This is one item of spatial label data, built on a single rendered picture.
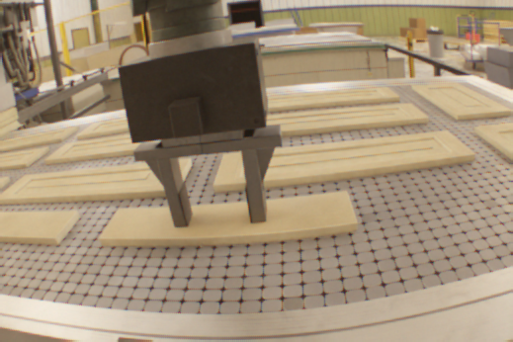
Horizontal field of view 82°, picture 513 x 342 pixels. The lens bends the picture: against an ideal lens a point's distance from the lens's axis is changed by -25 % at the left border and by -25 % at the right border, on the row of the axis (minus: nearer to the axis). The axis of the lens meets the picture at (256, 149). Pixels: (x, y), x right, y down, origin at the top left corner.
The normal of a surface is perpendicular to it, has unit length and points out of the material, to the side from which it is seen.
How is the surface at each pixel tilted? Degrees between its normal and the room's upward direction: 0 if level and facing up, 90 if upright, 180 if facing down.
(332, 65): 90
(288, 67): 90
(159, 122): 90
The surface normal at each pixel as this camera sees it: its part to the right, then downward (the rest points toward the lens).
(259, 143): -0.05, 0.35
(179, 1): 0.36, 0.28
